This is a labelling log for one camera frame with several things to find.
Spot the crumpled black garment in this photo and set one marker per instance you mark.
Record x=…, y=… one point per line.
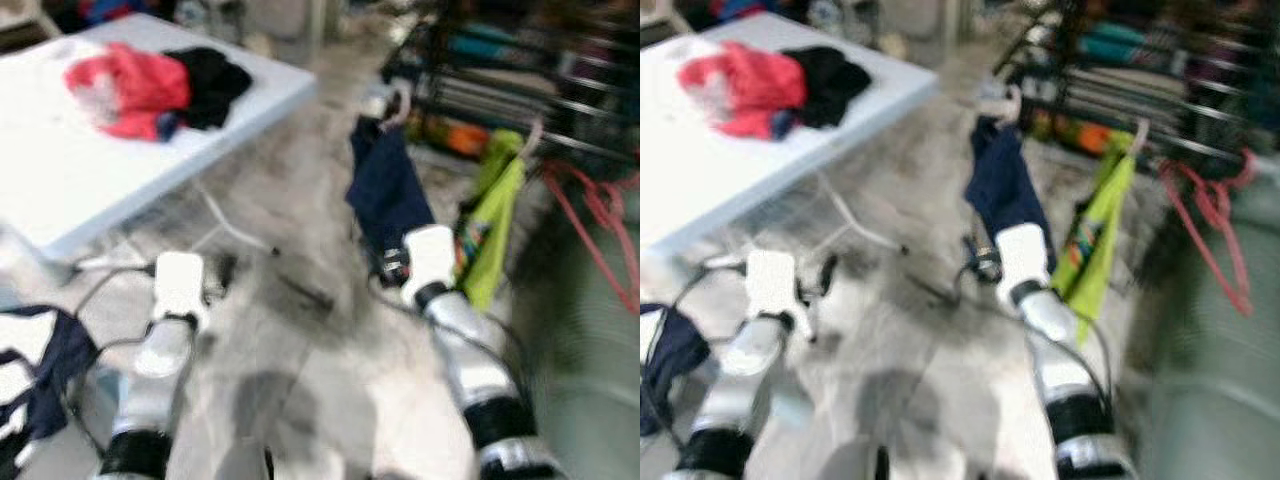
x=835, y=85
x=215, y=85

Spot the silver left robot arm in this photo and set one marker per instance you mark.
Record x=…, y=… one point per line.
x=150, y=380
x=740, y=375

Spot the dark crumpled garment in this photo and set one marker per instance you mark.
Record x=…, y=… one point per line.
x=680, y=355
x=60, y=360

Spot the red garment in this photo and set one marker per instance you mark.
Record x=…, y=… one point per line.
x=750, y=85
x=135, y=85

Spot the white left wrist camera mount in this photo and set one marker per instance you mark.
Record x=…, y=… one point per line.
x=775, y=285
x=180, y=285

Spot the navy blue fleece garment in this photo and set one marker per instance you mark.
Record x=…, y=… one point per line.
x=1005, y=185
x=385, y=190

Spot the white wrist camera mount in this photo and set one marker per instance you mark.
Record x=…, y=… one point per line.
x=775, y=285
x=180, y=285
x=432, y=262
x=1022, y=260

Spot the lime green printed shirt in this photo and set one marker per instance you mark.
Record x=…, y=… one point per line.
x=1095, y=240
x=495, y=230

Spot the pink plastic hanger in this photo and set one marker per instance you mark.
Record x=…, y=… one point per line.
x=1204, y=240
x=575, y=215

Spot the light blue plastic table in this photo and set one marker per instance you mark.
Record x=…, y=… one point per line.
x=60, y=180
x=700, y=170

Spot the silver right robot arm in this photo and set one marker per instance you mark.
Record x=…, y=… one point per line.
x=1060, y=360
x=480, y=370

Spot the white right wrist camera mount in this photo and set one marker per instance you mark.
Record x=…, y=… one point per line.
x=432, y=262
x=1022, y=260

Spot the black metal drying rack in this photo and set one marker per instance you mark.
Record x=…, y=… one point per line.
x=480, y=60
x=1100, y=70

